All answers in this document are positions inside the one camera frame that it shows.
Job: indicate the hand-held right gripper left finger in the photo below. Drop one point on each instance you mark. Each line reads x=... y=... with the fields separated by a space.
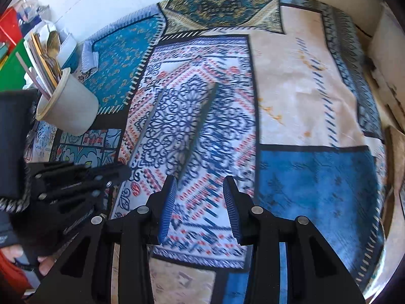
x=167 y=209

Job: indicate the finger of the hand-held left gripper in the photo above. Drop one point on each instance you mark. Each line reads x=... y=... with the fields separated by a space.
x=82 y=171
x=72 y=194

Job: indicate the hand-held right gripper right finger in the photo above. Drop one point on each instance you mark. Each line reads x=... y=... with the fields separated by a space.
x=232 y=209

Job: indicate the white cup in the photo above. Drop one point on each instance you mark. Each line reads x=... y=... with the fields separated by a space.
x=72 y=107

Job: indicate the grey metal chopstick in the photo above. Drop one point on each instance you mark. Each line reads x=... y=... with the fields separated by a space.
x=199 y=129
x=147 y=126

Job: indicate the brown wooden spatula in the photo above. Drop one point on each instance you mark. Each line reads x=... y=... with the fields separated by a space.
x=42 y=57

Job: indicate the person's left hand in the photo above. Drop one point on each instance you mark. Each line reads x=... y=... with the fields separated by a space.
x=47 y=264

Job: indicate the red clothing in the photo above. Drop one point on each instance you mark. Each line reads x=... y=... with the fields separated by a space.
x=9 y=278

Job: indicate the black stitched cloth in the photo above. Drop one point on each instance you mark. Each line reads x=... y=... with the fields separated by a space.
x=15 y=139

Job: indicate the blue striped rolled cloth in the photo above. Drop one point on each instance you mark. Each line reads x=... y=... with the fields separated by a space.
x=90 y=58

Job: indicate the white bucket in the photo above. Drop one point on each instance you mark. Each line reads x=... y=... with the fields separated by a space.
x=68 y=49

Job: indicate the patterned blue table mat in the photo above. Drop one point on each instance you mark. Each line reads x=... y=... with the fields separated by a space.
x=300 y=101

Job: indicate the gold spoon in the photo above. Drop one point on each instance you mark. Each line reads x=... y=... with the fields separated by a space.
x=52 y=42

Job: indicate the red tin box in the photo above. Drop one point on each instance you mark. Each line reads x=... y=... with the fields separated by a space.
x=9 y=25

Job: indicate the blue white plastic bag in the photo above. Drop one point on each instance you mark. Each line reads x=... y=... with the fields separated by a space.
x=30 y=11

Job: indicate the cardboard box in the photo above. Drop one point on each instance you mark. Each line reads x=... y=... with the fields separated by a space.
x=387 y=47

